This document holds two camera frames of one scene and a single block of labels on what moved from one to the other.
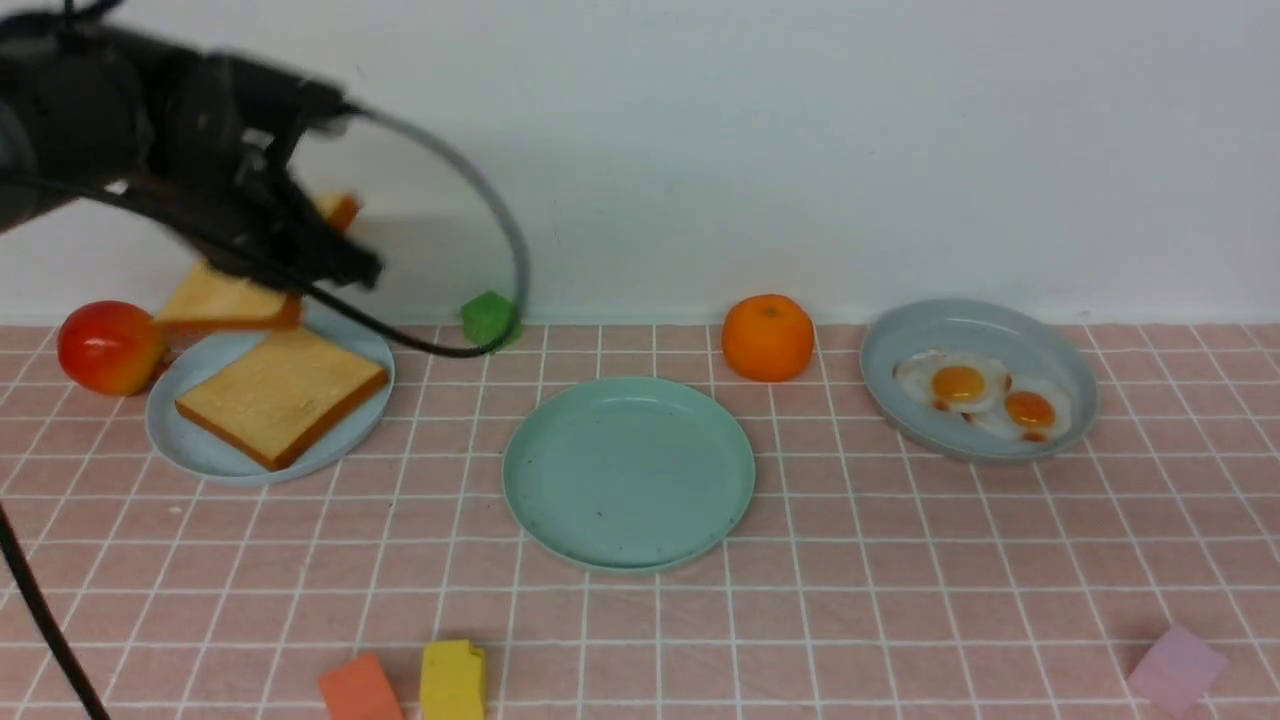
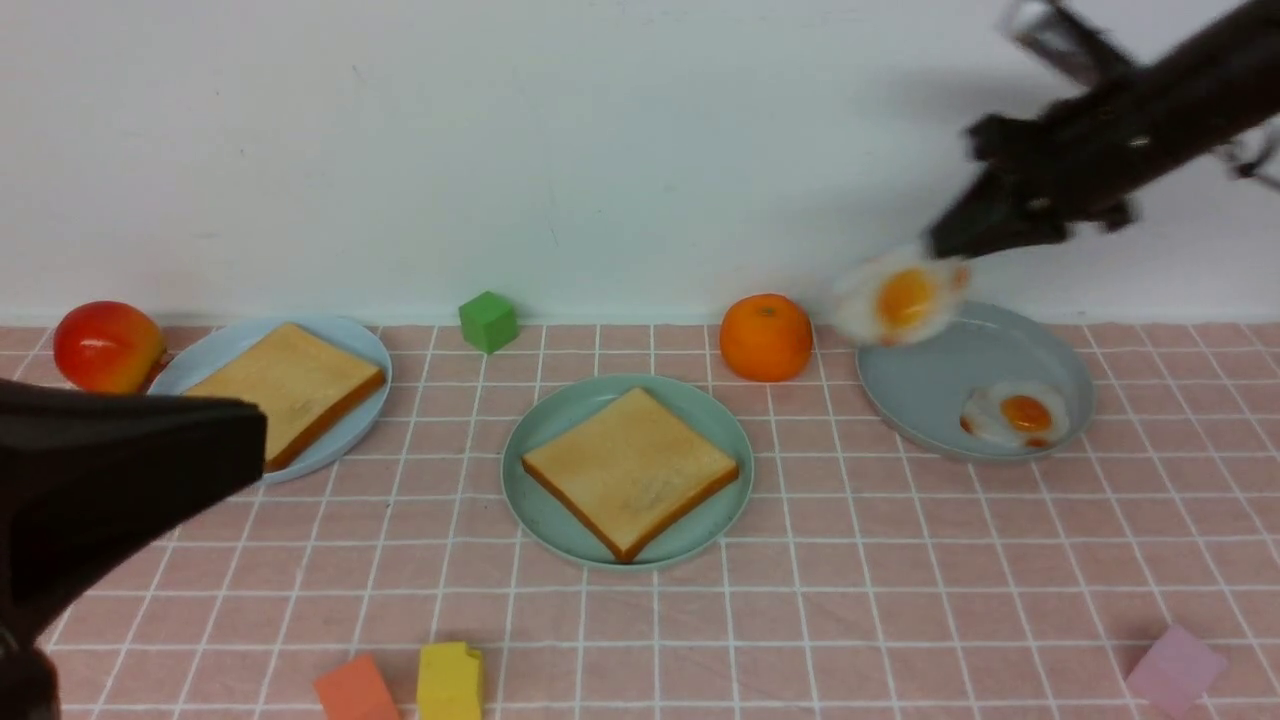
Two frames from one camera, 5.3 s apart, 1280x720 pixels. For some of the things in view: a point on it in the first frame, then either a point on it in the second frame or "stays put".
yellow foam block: x=453 y=686 stays put
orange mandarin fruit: x=768 y=337 stays put
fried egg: x=963 y=385 → x=898 y=298
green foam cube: x=490 y=321 stays put
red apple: x=112 y=347 stays put
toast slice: x=213 y=301 → x=635 y=468
